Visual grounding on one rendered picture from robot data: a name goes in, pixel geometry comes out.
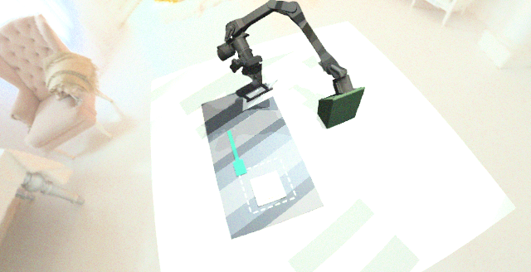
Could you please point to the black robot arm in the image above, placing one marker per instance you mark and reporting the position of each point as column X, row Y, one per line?
column 341, row 83

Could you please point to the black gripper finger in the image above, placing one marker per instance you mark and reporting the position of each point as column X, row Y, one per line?
column 257, row 72
column 249, row 74

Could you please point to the grey striped mat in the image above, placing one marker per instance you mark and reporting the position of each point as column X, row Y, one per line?
column 260, row 134

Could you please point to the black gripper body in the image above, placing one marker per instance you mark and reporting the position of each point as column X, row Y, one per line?
column 250, row 59

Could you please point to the white square tile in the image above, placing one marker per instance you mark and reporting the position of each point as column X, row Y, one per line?
column 267, row 188

